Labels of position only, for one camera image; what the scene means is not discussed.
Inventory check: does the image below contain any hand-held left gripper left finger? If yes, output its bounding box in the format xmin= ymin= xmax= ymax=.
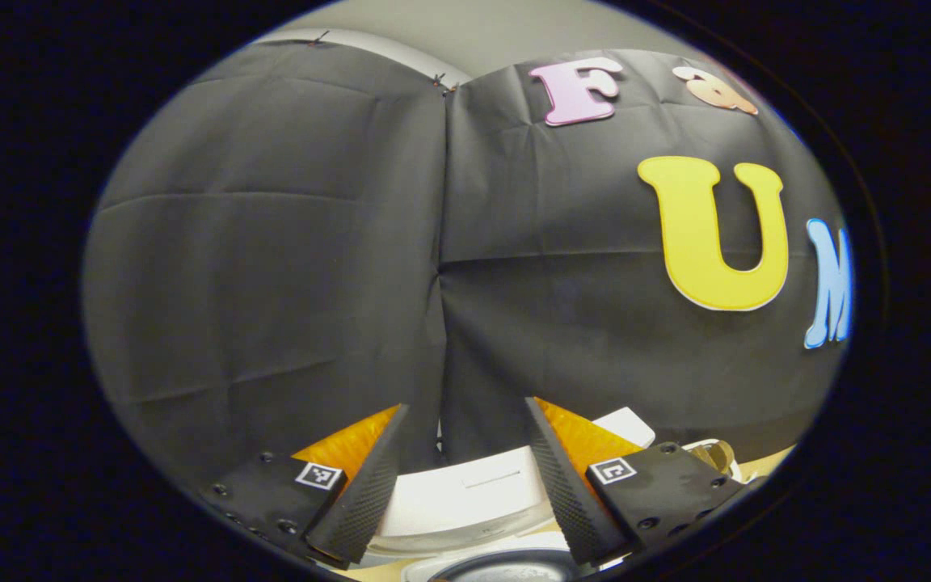
xmin=199 ymin=403 xmax=411 ymax=567

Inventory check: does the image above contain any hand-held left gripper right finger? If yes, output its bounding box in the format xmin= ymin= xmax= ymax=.
xmin=524 ymin=396 xmax=753 ymax=567

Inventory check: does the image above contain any white rice cooker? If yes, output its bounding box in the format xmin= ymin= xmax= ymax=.
xmin=364 ymin=407 xmax=657 ymax=582

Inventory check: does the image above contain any black backdrop cloth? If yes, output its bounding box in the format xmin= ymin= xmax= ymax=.
xmin=82 ymin=40 xmax=854 ymax=486

